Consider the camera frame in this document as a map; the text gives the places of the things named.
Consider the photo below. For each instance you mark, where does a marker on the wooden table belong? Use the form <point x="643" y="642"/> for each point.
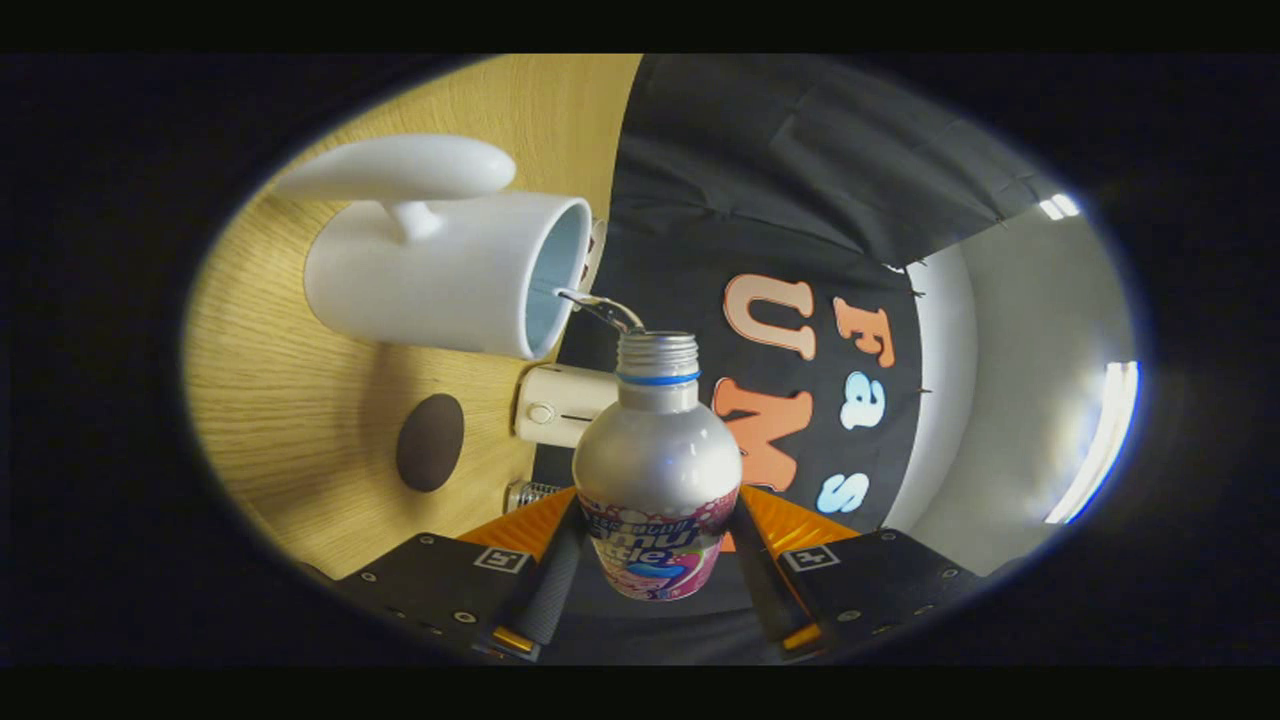
<point x="290" y="420"/>

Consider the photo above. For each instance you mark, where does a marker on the silver juice bottle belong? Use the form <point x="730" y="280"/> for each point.
<point x="655" y="460"/>

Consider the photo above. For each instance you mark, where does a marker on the clear juice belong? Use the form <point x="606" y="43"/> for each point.
<point x="600" y="305"/>

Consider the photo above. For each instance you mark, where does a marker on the white cup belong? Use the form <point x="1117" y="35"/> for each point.
<point x="430" y="280"/>

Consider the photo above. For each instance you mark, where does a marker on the brown round coaster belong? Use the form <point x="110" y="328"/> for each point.
<point x="430" y="442"/>

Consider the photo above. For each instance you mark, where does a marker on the long ceiling light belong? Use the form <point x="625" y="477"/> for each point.
<point x="1095" y="450"/>

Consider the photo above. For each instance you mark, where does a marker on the small ceiling light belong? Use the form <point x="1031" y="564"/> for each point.
<point x="1058" y="207"/>

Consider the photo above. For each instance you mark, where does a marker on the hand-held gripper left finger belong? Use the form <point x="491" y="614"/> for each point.
<point x="555" y="590"/>

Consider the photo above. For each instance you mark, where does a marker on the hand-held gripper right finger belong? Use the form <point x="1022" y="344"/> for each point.
<point x="765" y="590"/>

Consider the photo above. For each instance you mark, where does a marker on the white toaster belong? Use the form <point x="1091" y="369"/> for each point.
<point x="560" y="405"/>

